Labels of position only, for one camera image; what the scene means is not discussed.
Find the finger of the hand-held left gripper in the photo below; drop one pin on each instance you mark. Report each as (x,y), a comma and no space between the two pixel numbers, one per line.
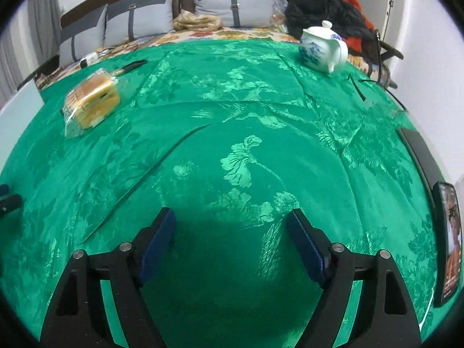
(3,189)
(10,205)

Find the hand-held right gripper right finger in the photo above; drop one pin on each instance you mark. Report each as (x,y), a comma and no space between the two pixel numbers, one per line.
(306,248)

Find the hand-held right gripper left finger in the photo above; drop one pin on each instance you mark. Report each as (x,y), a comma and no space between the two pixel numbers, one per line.
(157,250)

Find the white cardboard box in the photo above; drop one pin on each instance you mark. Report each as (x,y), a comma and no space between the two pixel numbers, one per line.
(18,116)

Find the bread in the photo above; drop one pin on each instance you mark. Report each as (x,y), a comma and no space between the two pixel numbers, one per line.
(94,101)

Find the black stick packet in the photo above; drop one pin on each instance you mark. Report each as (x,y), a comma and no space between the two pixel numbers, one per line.
(130,66)

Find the black smartphone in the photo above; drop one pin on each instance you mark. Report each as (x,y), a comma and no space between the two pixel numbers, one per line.
(449,243)

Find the black flat case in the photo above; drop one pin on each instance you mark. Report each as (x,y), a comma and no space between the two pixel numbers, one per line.
(420,156)

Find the green floral tablecloth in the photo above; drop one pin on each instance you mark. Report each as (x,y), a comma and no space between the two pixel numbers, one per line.
(235,116)

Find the grey curtain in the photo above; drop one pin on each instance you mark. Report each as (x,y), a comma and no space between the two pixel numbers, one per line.
(29,32)

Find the white blue porcelain teapot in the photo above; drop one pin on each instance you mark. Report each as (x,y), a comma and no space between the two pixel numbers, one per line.
(319,49)

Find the black chair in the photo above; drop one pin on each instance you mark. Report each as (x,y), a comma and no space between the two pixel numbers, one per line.
(388,52)

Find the floral bedsheet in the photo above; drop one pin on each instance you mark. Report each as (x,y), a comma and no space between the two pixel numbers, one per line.
(235,33)

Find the clear plastic bag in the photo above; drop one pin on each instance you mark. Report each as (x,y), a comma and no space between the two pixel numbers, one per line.
(280,21)

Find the folded beige blanket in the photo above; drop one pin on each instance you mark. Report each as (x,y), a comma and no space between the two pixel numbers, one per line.
(197,21)

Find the black jacket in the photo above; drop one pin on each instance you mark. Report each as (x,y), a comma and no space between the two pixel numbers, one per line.
(319,11)

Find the white door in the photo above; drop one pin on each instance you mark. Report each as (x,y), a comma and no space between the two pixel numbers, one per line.
(373,0)

